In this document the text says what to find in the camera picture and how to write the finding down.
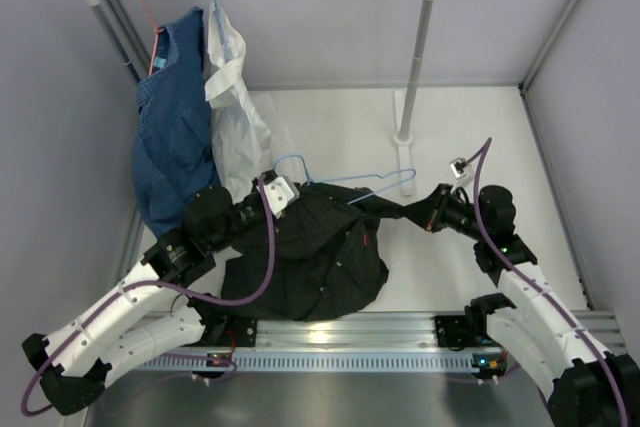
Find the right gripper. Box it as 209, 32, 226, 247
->
399, 183, 488, 241

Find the blue wire hanger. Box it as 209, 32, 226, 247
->
273, 153, 417, 204

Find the black pinstriped shirt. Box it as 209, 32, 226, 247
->
223, 183, 435, 322

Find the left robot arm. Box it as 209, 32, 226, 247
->
21, 177, 299, 417

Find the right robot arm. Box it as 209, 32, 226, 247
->
418, 184, 639, 426

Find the white shirt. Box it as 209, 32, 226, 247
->
205, 4, 275, 201

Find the blue checked shirt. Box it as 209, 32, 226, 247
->
132, 7, 220, 237

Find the light blue hanger with shirt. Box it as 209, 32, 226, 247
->
212, 0, 234, 62

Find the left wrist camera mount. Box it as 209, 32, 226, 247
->
263, 170, 300, 218

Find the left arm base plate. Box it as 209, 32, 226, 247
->
197, 315, 258, 348

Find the aluminium mounting rail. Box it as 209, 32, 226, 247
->
129, 310, 626, 349

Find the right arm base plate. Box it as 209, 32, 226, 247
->
434, 314, 512, 384

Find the slotted cable duct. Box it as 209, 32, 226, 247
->
139, 350, 481, 371

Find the pink wire hanger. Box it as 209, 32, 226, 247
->
138, 0, 164, 76

